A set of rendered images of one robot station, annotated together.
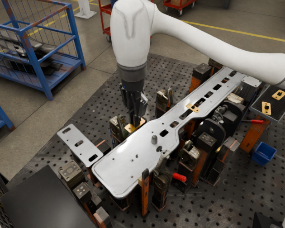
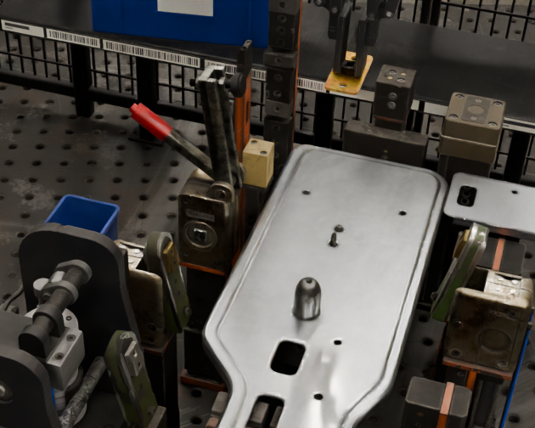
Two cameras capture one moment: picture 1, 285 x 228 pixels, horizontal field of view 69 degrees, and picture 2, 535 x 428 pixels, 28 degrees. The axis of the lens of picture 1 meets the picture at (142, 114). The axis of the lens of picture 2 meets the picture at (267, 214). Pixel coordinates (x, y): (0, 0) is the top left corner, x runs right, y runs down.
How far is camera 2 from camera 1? 148 cm
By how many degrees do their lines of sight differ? 90
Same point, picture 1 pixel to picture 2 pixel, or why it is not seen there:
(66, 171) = (481, 104)
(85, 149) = (517, 208)
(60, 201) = (434, 81)
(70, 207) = not seen: hidden behind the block
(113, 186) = (340, 160)
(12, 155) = not seen: outside the picture
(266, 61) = not seen: outside the picture
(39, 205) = (470, 64)
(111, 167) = (387, 194)
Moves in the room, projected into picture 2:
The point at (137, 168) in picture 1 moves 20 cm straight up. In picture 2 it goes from (305, 216) to (315, 85)
